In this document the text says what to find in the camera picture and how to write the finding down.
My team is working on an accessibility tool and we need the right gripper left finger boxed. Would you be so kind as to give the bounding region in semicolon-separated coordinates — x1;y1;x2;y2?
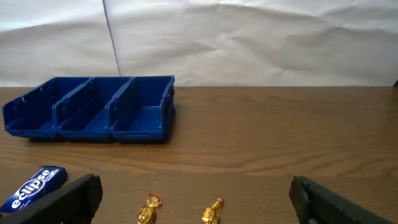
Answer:
0;173;103;224

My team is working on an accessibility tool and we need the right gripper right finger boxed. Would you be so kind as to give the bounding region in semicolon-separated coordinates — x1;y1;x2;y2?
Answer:
289;175;398;224

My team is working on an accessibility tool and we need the blue candy pack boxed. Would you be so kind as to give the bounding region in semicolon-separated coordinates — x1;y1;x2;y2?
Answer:
0;166;68;215

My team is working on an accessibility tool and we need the gold wrapped candy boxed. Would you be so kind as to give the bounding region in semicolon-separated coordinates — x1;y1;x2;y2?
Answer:
136;192;162;224
201;198;224;224

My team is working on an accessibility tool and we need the blue tray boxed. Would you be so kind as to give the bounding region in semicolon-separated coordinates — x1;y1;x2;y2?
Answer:
2;75;177;144

